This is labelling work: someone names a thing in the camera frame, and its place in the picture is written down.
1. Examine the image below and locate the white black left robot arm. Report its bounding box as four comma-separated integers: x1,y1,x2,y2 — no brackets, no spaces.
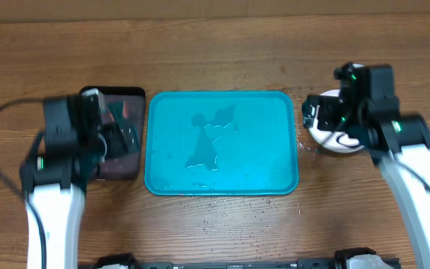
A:
19,93,133,268

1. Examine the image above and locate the white plate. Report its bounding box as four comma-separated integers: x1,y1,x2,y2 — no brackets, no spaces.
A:
307,105,364,155

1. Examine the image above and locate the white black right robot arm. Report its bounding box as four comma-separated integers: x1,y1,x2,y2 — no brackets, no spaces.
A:
302,62,430,268

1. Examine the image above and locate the pink cleaning sponge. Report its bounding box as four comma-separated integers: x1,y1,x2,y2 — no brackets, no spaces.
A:
122,102,129,119

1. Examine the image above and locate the teal serving tray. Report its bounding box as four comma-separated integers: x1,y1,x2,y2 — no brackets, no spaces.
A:
144,90,299,196

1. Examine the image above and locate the black water tray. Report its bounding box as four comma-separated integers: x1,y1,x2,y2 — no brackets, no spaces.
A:
80,86,146,181

